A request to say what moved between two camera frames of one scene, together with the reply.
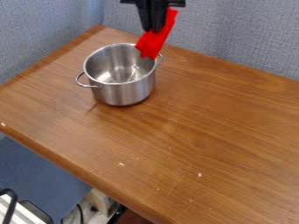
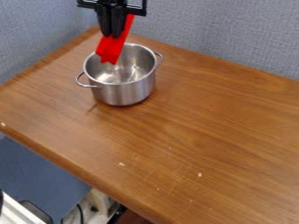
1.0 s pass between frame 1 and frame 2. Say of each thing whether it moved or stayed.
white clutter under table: stayed
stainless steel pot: stayed
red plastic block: moved
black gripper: moved
